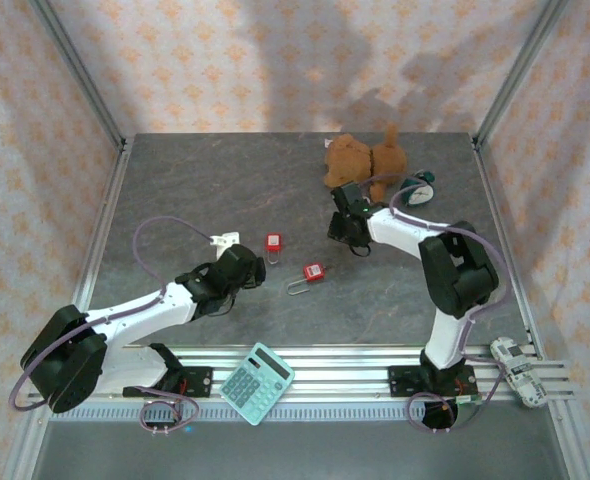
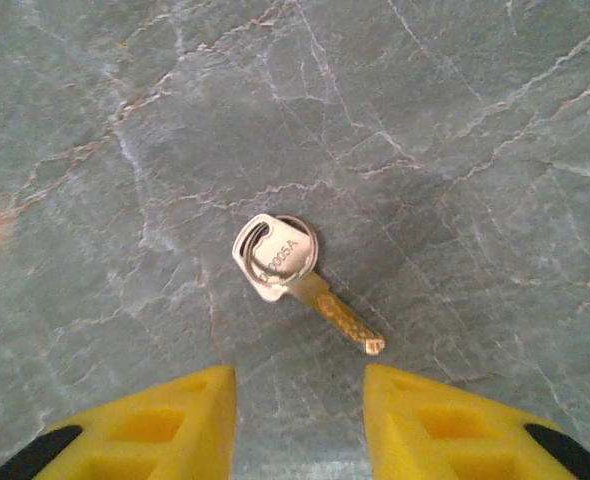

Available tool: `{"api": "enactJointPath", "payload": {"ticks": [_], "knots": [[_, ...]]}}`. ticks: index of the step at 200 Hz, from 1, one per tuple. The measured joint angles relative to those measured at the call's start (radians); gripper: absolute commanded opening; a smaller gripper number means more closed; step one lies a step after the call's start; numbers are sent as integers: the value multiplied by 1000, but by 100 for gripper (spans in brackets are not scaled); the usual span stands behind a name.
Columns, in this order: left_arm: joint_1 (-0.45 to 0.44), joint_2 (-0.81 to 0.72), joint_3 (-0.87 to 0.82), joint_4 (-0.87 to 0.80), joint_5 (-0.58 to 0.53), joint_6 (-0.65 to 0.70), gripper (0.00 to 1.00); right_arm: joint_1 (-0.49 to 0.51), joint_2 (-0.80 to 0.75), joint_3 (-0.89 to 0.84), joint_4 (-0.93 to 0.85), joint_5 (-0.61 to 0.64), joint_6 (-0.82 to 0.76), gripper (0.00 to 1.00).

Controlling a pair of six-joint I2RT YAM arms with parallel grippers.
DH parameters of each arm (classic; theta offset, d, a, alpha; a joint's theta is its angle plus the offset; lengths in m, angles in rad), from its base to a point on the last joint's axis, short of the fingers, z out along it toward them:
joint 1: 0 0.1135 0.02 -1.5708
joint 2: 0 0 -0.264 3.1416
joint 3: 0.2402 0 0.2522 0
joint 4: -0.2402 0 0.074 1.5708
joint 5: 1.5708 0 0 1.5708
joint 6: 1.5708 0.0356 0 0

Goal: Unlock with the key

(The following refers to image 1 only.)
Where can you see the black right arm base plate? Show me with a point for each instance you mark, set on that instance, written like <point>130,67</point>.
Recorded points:
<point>405,380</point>

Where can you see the aluminium side rail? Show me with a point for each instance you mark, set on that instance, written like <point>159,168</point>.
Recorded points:
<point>113,190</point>
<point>492,190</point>

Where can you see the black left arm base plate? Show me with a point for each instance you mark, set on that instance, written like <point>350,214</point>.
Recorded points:
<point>197,380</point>

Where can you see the brown teddy bear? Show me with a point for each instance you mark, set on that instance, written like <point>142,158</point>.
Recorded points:
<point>355,157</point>

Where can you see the teal calculator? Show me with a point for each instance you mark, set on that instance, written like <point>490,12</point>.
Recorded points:
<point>255,385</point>

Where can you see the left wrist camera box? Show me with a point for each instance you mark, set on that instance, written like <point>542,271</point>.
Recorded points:
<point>227,239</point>

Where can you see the red padlock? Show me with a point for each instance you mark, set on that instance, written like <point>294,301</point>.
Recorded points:
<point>313,272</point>
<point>273,241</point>

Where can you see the teal alarm clock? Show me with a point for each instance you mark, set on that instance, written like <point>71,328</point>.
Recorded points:
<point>421,196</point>

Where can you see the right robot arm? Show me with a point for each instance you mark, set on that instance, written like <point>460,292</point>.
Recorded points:
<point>455,280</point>

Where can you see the aluminium frame post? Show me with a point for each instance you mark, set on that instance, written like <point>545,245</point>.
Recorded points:
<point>80,75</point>
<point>517,75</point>

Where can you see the aluminium rail base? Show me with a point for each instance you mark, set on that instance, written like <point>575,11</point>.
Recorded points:
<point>335,372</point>

